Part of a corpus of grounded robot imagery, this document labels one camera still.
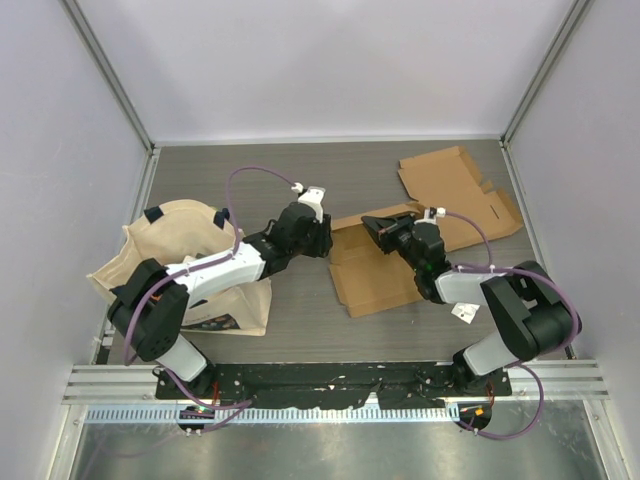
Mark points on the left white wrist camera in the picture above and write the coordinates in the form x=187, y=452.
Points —
x=312, y=197

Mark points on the aluminium front rail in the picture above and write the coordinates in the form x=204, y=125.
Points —
x=118, y=384

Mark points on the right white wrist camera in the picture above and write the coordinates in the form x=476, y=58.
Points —
x=433, y=214

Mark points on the flat brown cardboard box blank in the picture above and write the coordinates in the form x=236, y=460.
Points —
x=451, y=179

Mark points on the white slotted cable duct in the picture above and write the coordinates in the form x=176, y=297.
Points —
x=187, y=414

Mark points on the brown cardboard box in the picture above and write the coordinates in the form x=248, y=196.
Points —
x=451, y=179
x=366, y=280

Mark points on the small white plastic packet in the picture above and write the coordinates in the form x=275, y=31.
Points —
x=465, y=311

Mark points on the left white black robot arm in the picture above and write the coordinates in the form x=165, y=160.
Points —
x=149, y=308

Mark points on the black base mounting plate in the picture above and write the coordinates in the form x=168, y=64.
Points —
x=339, y=386

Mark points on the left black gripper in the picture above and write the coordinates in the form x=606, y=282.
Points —
x=324, y=239

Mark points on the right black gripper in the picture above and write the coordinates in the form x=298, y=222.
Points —
x=383, y=239

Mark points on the beige canvas tote bag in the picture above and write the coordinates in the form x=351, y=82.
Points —
x=184, y=230

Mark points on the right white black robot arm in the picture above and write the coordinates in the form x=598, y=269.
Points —
x=531, y=314

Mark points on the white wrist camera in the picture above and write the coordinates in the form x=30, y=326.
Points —
x=312, y=197
x=433, y=214

